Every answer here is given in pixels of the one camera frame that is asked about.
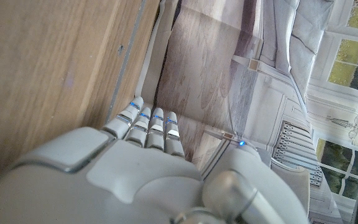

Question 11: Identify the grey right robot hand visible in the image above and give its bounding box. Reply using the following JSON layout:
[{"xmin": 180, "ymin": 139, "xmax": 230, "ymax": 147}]
[{"xmin": 0, "ymin": 96, "xmax": 311, "ymax": 224}]

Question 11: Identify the printed living room backdrop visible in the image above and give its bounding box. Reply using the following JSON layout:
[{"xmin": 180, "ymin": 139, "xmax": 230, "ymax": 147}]
[{"xmin": 134, "ymin": 0, "xmax": 358, "ymax": 224}]

